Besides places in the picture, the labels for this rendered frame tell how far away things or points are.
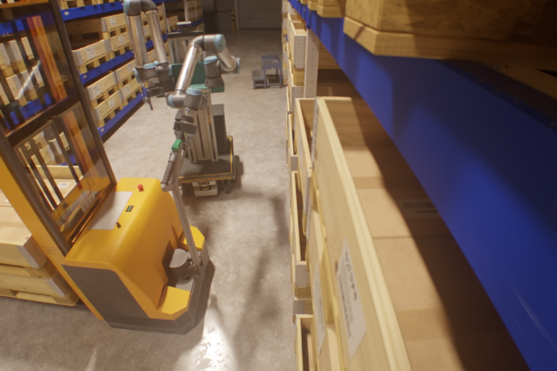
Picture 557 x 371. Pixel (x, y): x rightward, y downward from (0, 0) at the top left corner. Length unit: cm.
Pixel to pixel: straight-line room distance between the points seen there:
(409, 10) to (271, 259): 251
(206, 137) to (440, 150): 306
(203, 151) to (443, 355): 314
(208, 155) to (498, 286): 327
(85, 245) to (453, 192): 188
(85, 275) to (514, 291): 196
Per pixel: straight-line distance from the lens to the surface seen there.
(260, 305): 242
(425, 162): 33
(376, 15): 29
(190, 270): 224
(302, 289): 165
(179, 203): 177
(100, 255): 184
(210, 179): 313
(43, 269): 219
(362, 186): 69
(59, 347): 279
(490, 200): 25
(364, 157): 80
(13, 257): 223
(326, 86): 199
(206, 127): 321
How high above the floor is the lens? 214
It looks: 34 degrees down
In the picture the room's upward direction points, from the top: straight up
